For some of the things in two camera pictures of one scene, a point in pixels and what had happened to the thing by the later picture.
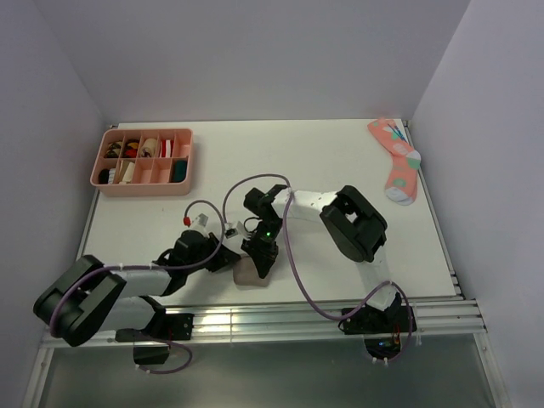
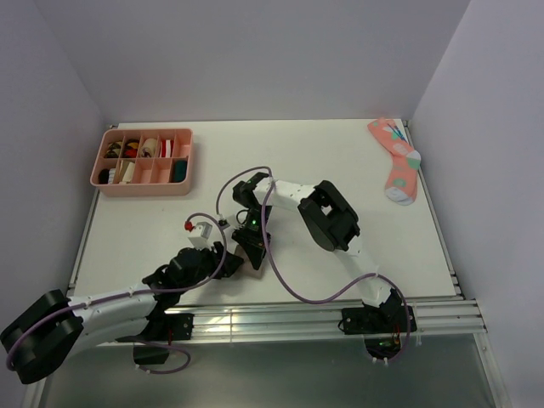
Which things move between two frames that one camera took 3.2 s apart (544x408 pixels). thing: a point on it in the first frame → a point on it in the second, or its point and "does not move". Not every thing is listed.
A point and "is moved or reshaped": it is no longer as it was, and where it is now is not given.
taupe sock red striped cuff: x=245 y=273 is moved or reshaped
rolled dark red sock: x=132 y=147 does not move
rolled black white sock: x=107 y=176 does not move
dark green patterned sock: x=179 y=171 does not move
